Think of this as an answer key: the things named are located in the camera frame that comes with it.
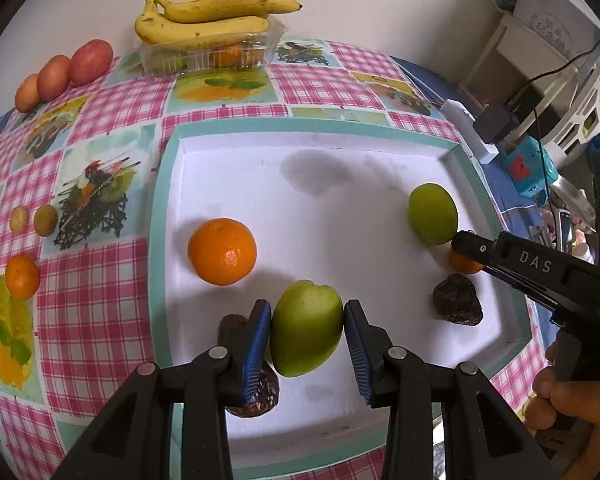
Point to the small orange mandarin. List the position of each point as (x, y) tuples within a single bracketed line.
[(462, 266)]

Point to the three red potatoes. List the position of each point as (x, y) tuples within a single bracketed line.
[(91, 62)]

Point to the small red apple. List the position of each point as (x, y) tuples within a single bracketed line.
[(27, 93)]

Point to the dark wrinkled passion fruit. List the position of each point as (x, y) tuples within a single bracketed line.
[(457, 300), (265, 390)]

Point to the black power adapter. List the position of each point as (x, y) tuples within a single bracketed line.
[(495, 124)]

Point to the black smartphone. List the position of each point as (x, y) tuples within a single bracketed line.
[(566, 230)]

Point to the person's right hand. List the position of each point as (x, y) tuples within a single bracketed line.
[(575, 400)]

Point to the white power strip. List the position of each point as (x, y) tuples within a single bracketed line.
[(462, 120)]

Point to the teal toy box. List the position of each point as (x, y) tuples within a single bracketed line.
[(527, 167)]

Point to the white tray with teal rim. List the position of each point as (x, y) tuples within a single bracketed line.
[(330, 200)]

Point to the large orange mandarin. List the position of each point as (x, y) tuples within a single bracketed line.
[(222, 252)]

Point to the orange inside clear container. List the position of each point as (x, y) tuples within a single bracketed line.
[(228, 56)]

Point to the long yellow banana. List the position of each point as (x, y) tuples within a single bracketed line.
[(230, 5)]

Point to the pink checked printed tablecloth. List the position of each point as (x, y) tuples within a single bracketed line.
[(105, 270)]

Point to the green jujube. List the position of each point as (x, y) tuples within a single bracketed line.
[(305, 330), (432, 212)]

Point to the clear plastic clamshell container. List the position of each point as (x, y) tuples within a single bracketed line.
[(262, 42)]

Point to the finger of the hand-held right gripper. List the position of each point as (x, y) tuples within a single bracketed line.
[(475, 250)]

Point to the white printed bag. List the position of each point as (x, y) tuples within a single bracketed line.
[(560, 15)]

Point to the bunch of yellow bananas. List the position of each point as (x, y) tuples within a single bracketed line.
[(200, 32)]

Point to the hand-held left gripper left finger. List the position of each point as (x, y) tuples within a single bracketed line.
[(257, 345)]

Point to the small tan longan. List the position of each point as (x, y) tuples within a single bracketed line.
[(45, 220), (19, 219)]

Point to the medium red apple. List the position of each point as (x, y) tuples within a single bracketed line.
[(53, 78)]

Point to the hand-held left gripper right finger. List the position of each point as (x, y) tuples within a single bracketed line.
[(357, 355)]

